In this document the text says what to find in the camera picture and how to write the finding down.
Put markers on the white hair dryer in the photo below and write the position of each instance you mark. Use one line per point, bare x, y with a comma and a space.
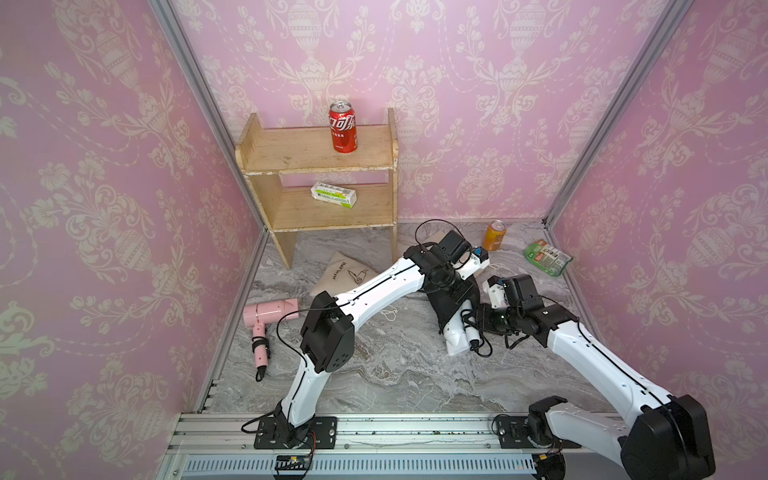
461, 333

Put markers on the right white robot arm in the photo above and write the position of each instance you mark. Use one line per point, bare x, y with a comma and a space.
659, 435

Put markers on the beige linen drawstring bag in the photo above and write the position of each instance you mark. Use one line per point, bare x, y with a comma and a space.
342, 274

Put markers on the green snack packet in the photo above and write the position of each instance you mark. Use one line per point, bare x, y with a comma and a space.
547, 258

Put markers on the aluminium front rail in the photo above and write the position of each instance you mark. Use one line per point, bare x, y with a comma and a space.
380, 446

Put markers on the pink hair dryer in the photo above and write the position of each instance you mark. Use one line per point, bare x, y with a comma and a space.
256, 318

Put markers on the white green small box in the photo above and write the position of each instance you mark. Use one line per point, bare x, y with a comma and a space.
337, 195

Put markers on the black drawstring pouch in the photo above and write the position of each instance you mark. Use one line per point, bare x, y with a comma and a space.
447, 303

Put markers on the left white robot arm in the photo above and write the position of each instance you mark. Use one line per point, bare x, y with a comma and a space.
329, 331

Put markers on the orange drink can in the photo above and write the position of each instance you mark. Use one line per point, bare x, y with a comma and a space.
494, 235

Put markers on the red cola can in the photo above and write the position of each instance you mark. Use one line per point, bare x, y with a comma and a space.
342, 123

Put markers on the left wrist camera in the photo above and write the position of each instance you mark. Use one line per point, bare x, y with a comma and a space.
477, 260

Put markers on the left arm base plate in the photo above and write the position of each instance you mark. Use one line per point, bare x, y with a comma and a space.
318, 433

